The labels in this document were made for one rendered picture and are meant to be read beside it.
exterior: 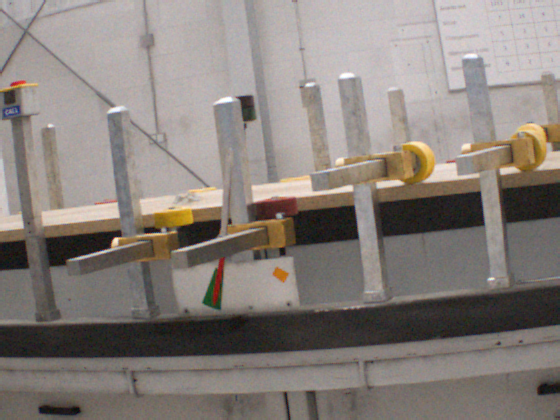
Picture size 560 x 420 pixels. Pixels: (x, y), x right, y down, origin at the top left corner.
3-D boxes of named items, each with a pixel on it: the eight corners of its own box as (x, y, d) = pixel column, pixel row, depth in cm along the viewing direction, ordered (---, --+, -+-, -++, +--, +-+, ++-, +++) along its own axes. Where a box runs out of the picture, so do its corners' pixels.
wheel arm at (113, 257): (82, 280, 234) (78, 257, 234) (68, 281, 236) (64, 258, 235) (189, 249, 274) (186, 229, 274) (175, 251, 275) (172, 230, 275)
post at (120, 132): (153, 342, 263) (120, 106, 261) (139, 342, 265) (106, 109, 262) (161, 339, 267) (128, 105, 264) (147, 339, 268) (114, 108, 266)
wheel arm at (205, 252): (190, 273, 221) (186, 247, 220) (172, 274, 222) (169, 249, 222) (293, 240, 260) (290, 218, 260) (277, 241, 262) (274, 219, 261)
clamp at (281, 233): (286, 247, 249) (282, 220, 248) (221, 253, 254) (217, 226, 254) (297, 243, 254) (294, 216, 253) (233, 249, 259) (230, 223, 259)
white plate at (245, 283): (299, 309, 249) (292, 257, 248) (178, 317, 259) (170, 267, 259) (300, 309, 249) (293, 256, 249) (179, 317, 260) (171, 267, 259)
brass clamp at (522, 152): (529, 165, 227) (525, 137, 227) (462, 173, 233) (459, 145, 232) (535, 163, 233) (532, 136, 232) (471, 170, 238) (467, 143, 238)
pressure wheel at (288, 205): (293, 256, 254) (285, 196, 253) (255, 259, 257) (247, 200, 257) (309, 250, 261) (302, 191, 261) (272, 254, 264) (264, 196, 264)
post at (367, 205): (387, 330, 243) (353, 72, 240) (369, 332, 244) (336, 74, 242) (393, 327, 246) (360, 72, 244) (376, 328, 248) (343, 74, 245)
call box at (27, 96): (24, 118, 269) (21, 84, 269) (1, 124, 272) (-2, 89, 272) (41, 117, 276) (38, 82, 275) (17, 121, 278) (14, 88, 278)
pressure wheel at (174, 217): (204, 260, 271) (196, 204, 270) (168, 266, 268) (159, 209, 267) (190, 258, 278) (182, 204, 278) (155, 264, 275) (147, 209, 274)
